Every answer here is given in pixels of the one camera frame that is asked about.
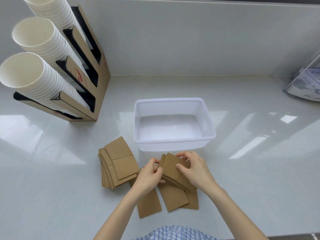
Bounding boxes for clear acrylic holder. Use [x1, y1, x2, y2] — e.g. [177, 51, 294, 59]
[282, 48, 320, 102]

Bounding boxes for person's right hand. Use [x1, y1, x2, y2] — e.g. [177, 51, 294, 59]
[176, 151, 221, 195]

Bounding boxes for brown cardboard cup sleeve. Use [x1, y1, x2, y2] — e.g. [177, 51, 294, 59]
[157, 183, 190, 213]
[129, 178, 163, 219]
[180, 189, 199, 211]

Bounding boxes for small bundle of cardboard sleeves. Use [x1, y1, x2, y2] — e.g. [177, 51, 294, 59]
[158, 152, 198, 193]

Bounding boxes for person's right forearm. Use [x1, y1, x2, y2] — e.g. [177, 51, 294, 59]
[207, 185, 269, 240]

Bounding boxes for stack of brown cup sleeves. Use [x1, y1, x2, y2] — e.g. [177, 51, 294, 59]
[97, 136, 140, 190]

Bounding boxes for person's left forearm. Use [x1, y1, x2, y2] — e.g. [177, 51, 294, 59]
[93, 187, 145, 240]

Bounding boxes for blue checked shirt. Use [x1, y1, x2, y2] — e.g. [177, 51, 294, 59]
[134, 225, 218, 240]

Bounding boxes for brown cardboard cup dispenser rack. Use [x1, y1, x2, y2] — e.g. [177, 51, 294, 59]
[13, 5, 111, 122]

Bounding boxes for person's left hand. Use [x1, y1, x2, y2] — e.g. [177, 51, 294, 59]
[132, 157, 167, 198]

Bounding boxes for stack of white paper cups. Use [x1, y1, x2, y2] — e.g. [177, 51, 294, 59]
[0, 52, 91, 116]
[21, 0, 88, 51]
[12, 17, 88, 81]

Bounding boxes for white translucent plastic bin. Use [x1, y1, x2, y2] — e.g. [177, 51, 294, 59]
[133, 97, 217, 153]

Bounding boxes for clear plastic packets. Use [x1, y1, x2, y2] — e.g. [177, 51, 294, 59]
[291, 68, 320, 100]

